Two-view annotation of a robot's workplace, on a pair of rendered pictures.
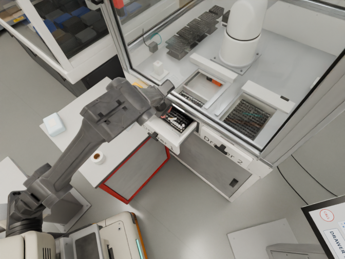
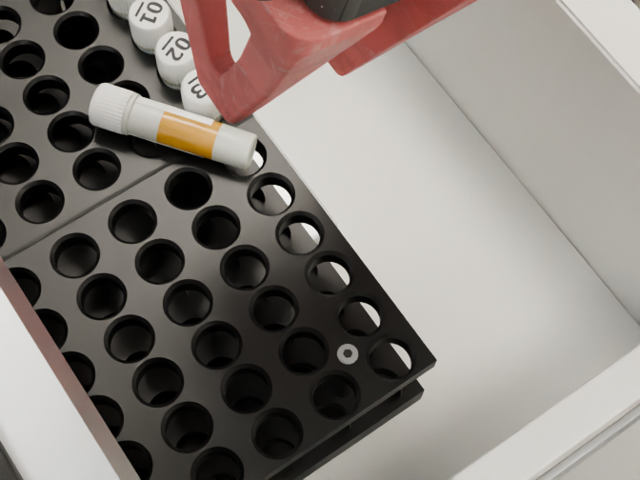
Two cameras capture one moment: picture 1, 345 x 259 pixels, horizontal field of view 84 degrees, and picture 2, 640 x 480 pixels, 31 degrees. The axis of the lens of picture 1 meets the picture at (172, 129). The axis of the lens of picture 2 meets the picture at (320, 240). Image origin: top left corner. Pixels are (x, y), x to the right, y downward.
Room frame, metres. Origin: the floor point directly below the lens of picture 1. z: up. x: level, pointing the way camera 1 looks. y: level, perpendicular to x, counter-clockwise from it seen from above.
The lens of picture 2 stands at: (0.74, 0.05, 1.19)
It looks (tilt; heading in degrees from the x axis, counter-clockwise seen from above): 67 degrees down; 184
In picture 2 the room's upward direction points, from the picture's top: 4 degrees clockwise
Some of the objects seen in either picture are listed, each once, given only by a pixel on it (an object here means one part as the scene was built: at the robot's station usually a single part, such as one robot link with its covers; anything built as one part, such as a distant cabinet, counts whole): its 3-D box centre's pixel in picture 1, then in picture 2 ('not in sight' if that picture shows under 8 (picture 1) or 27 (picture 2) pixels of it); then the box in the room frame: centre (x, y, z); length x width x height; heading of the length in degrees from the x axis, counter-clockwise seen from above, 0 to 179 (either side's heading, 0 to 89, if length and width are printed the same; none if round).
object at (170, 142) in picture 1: (158, 134); (483, 21); (0.52, 0.08, 0.87); 0.29 x 0.02 x 0.11; 43
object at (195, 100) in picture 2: not in sight; (207, 125); (0.58, 0.00, 0.89); 0.01 x 0.01 x 0.05
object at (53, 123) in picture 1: (54, 124); not in sight; (0.74, 0.76, 0.78); 0.15 x 0.10 x 0.04; 29
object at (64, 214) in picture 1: (40, 201); not in sight; (0.36, 1.02, 0.38); 0.30 x 0.30 x 0.76; 46
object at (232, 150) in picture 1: (224, 147); not in sight; (0.40, -0.25, 0.87); 0.29 x 0.02 x 0.11; 43
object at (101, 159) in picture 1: (98, 157); not in sight; (0.47, 0.45, 0.78); 0.07 x 0.07 x 0.04
